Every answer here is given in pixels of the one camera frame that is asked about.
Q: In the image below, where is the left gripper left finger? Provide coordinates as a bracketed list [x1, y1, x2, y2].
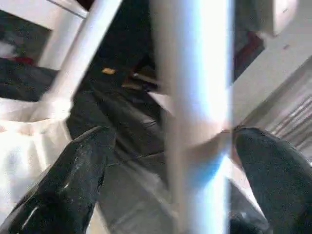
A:
[0, 126, 117, 234]

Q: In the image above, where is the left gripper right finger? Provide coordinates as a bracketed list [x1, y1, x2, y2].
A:
[234, 127, 312, 234]

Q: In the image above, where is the white plastic table leg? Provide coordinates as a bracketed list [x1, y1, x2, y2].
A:
[40, 0, 122, 105]
[148, 0, 236, 234]

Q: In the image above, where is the black table mat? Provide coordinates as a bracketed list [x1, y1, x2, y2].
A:
[0, 60, 269, 234]

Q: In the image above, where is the white cabinet with glass doors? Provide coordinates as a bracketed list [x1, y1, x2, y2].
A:
[0, 0, 90, 71]

